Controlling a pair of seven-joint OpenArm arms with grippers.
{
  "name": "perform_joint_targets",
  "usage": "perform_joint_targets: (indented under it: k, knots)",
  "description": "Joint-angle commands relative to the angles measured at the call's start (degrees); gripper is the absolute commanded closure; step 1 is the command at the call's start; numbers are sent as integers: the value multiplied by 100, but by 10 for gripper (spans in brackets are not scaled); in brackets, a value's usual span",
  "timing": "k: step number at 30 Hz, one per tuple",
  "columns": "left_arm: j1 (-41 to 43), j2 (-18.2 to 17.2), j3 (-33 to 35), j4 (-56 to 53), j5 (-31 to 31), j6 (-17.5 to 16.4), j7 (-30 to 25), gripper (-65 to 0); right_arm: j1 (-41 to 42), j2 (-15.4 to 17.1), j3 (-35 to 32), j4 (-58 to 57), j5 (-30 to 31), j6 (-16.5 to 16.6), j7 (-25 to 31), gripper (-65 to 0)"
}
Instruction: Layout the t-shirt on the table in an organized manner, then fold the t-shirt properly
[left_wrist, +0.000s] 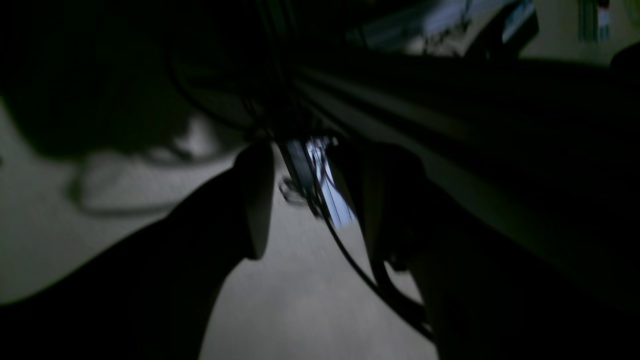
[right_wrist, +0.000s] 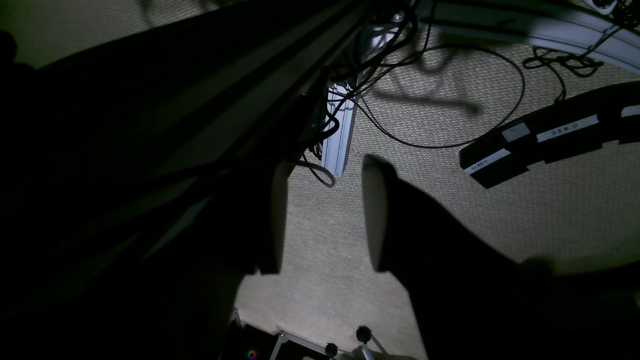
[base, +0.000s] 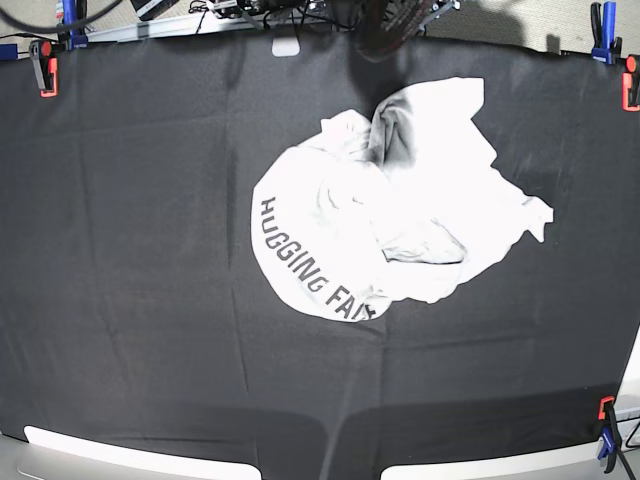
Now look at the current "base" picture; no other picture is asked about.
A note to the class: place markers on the red blue clamp near-right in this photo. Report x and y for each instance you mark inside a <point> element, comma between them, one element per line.
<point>609,434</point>

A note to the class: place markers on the red black clamp far-left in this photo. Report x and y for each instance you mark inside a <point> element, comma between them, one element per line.
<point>41,54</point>

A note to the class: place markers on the aluminium frame rail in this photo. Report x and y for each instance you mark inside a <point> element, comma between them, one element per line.
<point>185,25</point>

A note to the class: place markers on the white Hugging Face t-shirt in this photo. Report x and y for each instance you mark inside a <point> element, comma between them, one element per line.
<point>405,204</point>

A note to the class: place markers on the red black clamp far-right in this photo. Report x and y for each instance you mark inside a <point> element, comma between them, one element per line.
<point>630,84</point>

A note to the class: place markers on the black table cloth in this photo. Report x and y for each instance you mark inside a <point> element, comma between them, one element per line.
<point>133,311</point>

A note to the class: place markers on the blue clamp far-right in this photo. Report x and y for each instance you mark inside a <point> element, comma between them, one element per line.
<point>607,46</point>

